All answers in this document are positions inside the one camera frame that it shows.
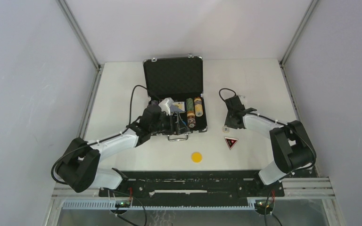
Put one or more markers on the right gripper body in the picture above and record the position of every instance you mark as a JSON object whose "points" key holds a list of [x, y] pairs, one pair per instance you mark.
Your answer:
{"points": [[229, 122]]}

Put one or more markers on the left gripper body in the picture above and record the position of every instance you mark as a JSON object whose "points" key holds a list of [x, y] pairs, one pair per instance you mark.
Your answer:
{"points": [[164, 124]]}

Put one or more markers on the poker chip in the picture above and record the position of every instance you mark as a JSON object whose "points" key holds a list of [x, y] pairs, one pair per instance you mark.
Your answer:
{"points": [[225, 129]]}

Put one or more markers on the red triangular card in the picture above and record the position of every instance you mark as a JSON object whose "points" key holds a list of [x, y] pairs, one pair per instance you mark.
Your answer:
{"points": [[230, 142]]}

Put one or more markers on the playing card deck box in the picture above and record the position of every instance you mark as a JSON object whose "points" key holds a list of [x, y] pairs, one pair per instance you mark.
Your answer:
{"points": [[178, 107]]}

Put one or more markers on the yellow chip stack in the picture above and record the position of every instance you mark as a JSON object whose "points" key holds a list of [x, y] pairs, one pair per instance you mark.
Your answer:
{"points": [[198, 105]]}

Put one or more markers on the yellow round button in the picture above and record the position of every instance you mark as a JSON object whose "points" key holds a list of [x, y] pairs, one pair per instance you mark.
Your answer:
{"points": [[196, 157]]}

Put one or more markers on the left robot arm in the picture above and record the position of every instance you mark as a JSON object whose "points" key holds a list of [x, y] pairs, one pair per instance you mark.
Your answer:
{"points": [[79, 166]]}

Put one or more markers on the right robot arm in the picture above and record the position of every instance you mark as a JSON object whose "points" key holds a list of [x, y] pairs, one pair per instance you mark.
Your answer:
{"points": [[291, 147]]}

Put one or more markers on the black aluminium poker case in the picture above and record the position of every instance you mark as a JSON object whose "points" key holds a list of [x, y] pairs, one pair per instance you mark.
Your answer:
{"points": [[179, 78]]}

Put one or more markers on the left circuit board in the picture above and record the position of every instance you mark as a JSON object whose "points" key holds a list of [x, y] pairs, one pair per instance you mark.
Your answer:
{"points": [[122, 204]]}

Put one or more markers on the circuit board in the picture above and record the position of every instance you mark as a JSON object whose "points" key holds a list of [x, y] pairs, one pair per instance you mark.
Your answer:
{"points": [[122, 204], [261, 204]]}

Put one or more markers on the right circuit board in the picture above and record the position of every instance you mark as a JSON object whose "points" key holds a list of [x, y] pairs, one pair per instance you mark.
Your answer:
{"points": [[261, 204]]}

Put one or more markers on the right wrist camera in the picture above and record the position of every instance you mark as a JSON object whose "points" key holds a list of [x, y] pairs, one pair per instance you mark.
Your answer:
{"points": [[242, 97]]}

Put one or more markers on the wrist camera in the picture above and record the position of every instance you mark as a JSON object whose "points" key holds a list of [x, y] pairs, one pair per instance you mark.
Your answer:
{"points": [[242, 97], [165, 105]]}

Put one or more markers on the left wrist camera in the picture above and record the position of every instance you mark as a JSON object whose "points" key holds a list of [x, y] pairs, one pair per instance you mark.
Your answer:
{"points": [[165, 105]]}

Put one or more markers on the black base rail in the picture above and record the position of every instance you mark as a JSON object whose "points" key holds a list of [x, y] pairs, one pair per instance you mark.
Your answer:
{"points": [[193, 188]]}

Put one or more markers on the right aluminium frame post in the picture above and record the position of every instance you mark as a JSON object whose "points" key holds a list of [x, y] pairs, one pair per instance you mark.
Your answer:
{"points": [[331, 206]]}

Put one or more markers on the aluminium frame post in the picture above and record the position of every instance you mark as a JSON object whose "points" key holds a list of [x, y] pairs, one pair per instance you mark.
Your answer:
{"points": [[56, 204], [331, 206]]}

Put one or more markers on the left aluminium frame post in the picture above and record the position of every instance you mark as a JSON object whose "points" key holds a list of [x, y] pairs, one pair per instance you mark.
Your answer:
{"points": [[56, 204]]}

